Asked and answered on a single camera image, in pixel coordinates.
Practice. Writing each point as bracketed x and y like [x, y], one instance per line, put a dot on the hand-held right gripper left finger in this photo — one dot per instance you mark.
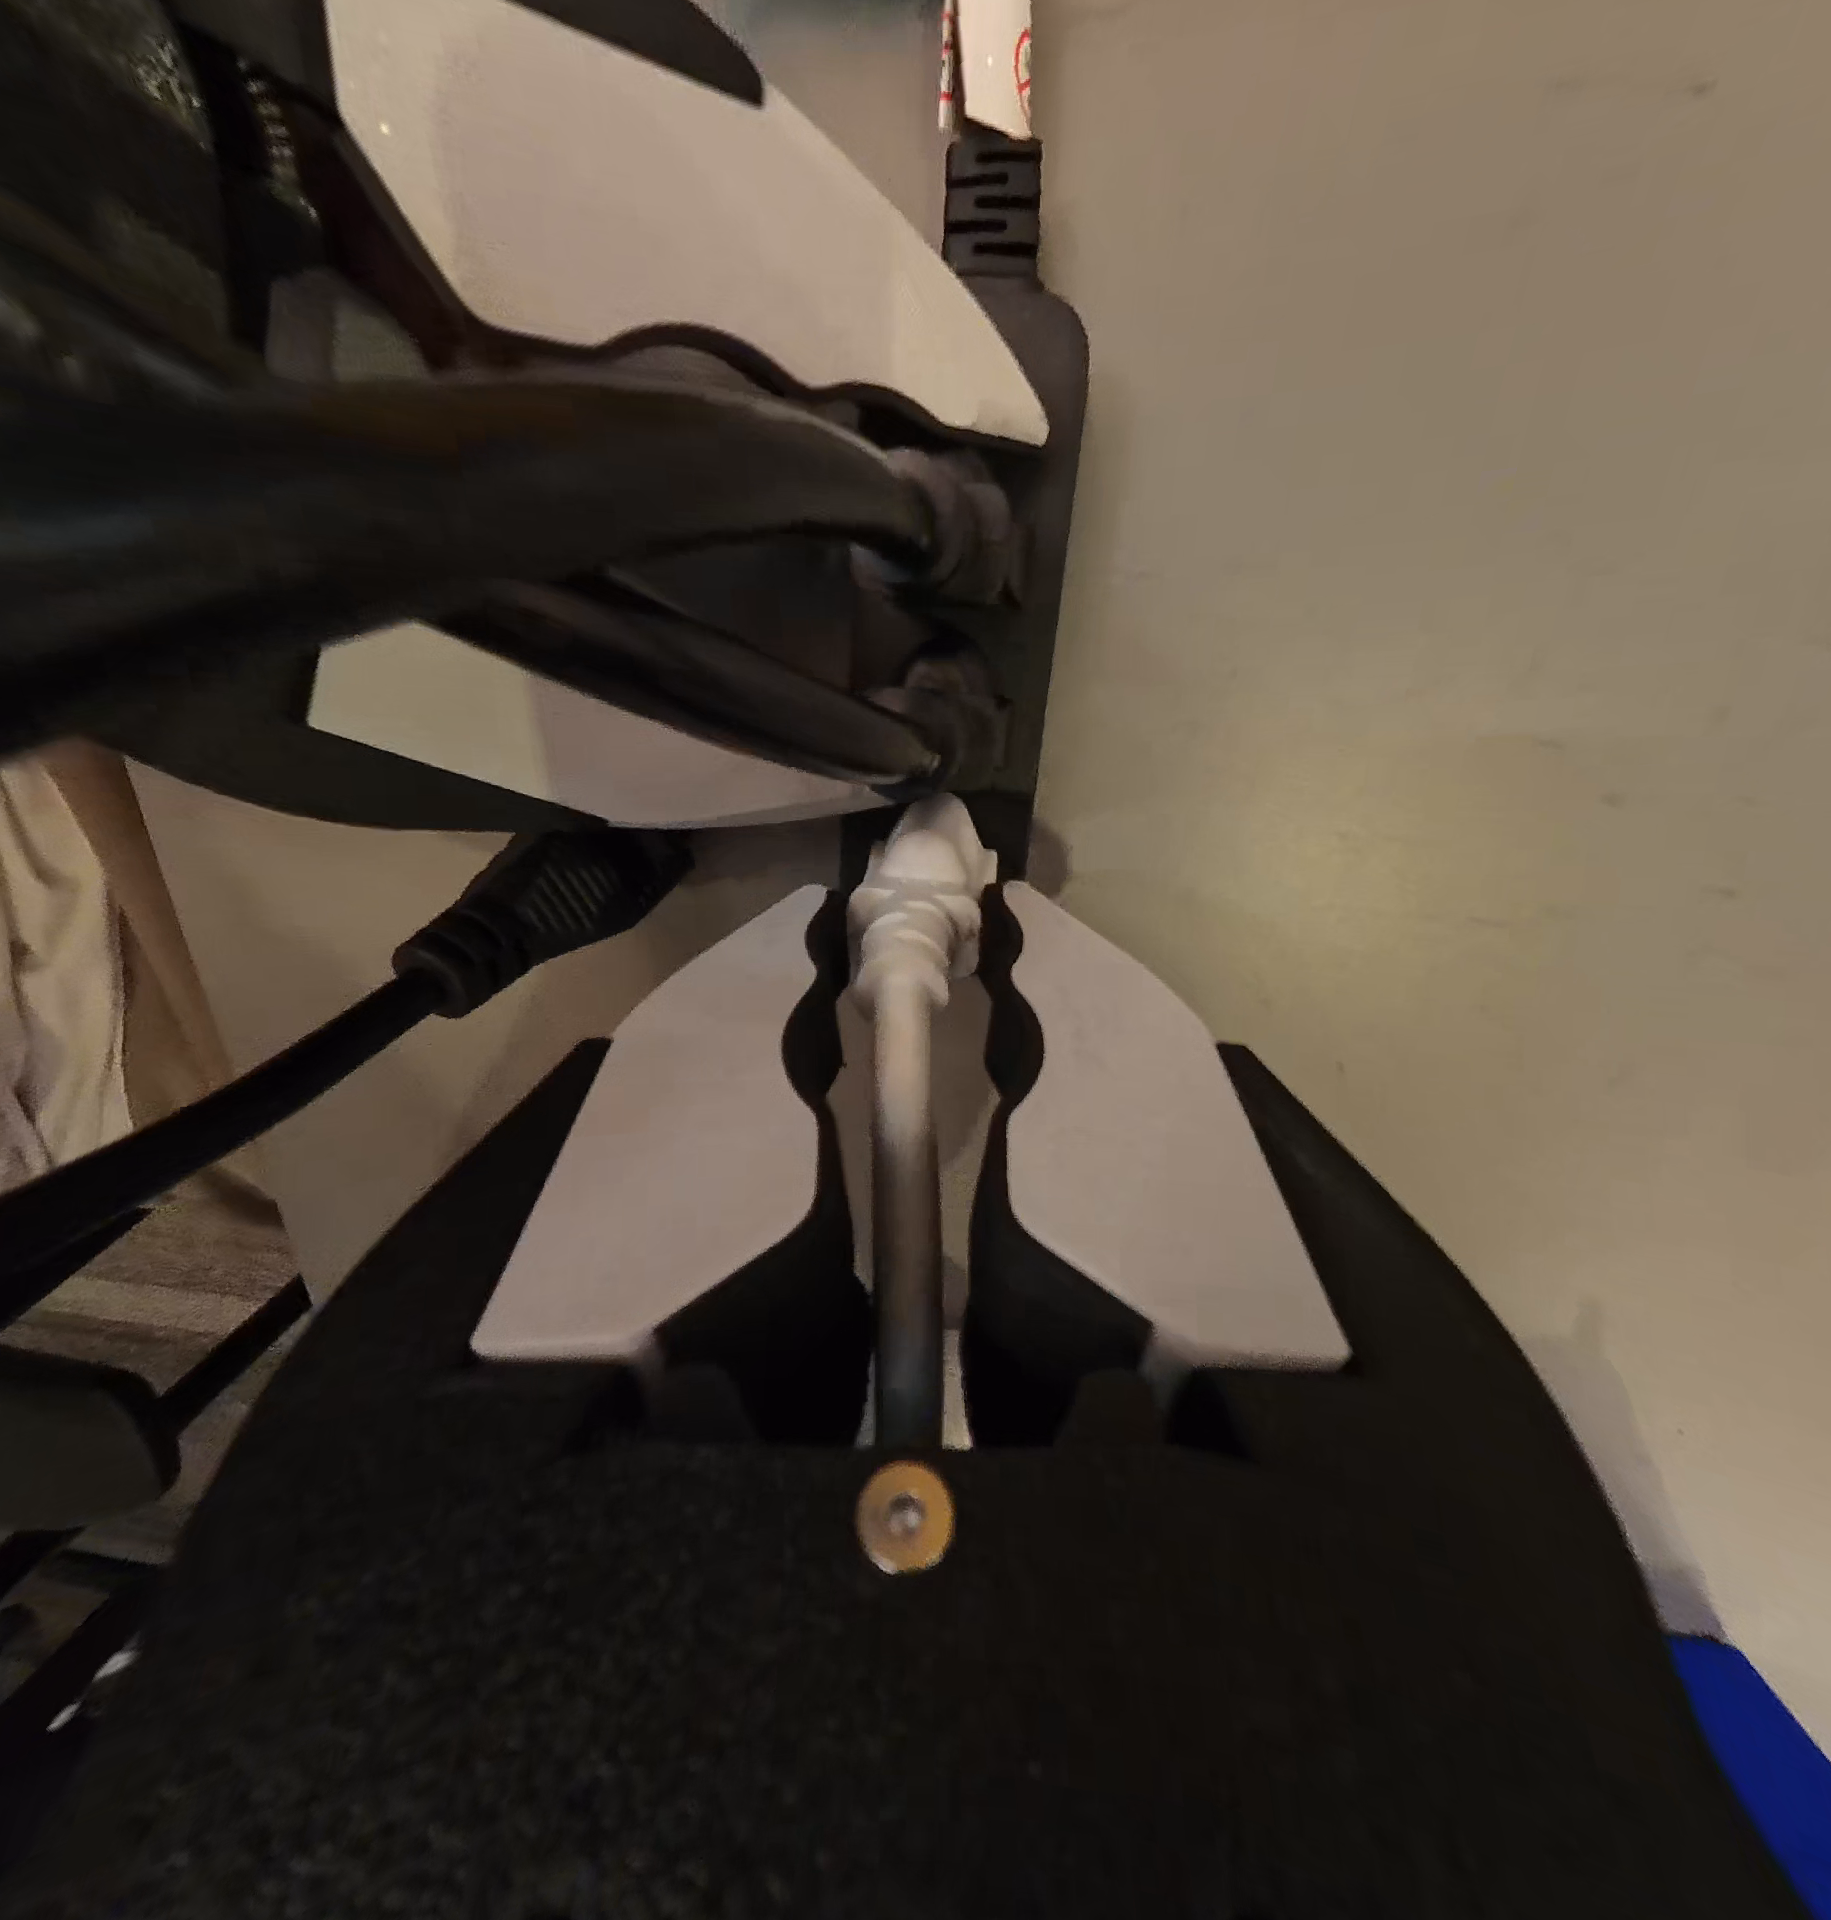
[660, 1168]

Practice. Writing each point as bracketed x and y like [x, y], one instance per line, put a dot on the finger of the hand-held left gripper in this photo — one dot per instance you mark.
[628, 196]
[479, 704]

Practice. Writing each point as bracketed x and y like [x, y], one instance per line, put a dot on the black chair base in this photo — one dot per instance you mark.
[58, 1438]

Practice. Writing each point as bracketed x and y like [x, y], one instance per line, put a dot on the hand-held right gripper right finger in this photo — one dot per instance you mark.
[1170, 1184]

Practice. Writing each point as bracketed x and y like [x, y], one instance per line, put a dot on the grey desk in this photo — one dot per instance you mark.
[1456, 601]

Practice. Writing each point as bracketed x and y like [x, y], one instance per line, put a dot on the person's beige pants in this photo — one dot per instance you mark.
[30, 978]

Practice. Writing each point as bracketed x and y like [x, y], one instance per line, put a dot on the blue box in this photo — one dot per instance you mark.
[1783, 1801]

